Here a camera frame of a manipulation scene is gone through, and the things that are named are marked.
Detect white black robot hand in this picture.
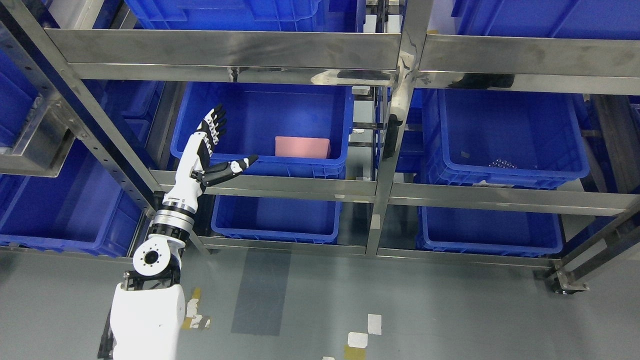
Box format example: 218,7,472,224
161,104,259,214

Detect pink storage box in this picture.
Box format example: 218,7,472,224
275,136,330,159

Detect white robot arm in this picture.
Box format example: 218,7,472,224
96,200,198,360

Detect blue left shelf bin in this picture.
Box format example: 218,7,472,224
0,141,142,257

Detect blue target shelf bin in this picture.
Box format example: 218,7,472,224
170,82,354,179

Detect blue top shelf bin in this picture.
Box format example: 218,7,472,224
125,0,367,33

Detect steel shelf rack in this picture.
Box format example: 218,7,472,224
1,0,639,293

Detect blue right shelf bin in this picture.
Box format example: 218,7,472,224
419,89,590,190

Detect blue lower middle bin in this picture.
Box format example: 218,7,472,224
210,195,343,244

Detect blue lower right bin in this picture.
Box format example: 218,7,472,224
415,206,563,258

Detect blue top right bin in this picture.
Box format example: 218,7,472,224
451,0,640,41

